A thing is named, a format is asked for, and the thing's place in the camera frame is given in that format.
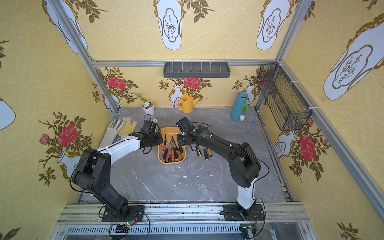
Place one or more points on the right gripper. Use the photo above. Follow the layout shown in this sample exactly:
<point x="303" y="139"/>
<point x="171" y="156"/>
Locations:
<point x="180" y="139"/>

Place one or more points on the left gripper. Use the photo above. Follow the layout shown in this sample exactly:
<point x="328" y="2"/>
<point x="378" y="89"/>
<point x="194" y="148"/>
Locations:
<point x="159" y="139"/>

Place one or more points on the black yellow-collar screwdriver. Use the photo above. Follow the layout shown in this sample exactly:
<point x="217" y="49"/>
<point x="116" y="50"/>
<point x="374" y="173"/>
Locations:
<point x="198" y="152"/>

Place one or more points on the yellow storage box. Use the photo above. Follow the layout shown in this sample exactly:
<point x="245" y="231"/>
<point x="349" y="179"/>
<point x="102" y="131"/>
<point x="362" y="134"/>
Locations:
<point x="169" y="151"/>

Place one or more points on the black ribbed screwdriver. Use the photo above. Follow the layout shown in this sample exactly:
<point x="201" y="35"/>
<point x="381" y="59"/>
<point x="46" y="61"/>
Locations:
<point x="206" y="154"/>

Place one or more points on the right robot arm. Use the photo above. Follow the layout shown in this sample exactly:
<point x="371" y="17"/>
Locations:
<point x="244" y="165"/>

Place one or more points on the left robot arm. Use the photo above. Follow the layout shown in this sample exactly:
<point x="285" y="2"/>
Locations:
<point x="93" y="172"/>

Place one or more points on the yellow dotted work glove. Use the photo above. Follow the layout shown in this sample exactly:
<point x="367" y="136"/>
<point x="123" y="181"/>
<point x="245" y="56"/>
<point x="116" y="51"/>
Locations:
<point x="127" y="128"/>

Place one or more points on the yellow watering can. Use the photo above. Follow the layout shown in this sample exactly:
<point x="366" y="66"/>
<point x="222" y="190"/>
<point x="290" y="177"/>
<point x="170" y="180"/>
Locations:
<point x="187" y="103"/>

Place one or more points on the white flower pot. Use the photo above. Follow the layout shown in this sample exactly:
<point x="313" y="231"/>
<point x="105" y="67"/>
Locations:
<point x="149" y="107"/>

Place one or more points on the long white leather glove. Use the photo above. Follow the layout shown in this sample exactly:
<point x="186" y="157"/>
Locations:
<point x="111" y="132"/>

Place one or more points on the teal vase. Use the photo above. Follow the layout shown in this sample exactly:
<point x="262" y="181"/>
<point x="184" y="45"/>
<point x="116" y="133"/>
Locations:
<point x="240" y="106"/>

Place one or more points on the grey wall shelf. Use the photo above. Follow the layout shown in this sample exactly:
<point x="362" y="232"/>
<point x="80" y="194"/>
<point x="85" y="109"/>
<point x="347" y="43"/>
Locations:
<point x="196" y="69"/>

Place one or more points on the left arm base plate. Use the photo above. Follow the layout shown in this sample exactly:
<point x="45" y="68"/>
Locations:
<point x="128" y="213"/>

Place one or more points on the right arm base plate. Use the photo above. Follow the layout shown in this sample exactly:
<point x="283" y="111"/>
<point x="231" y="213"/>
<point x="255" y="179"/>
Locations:
<point x="237" y="213"/>

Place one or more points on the black wire basket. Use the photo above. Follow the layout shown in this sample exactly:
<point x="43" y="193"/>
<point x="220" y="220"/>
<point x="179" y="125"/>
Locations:
<point x="289" y="108"/>

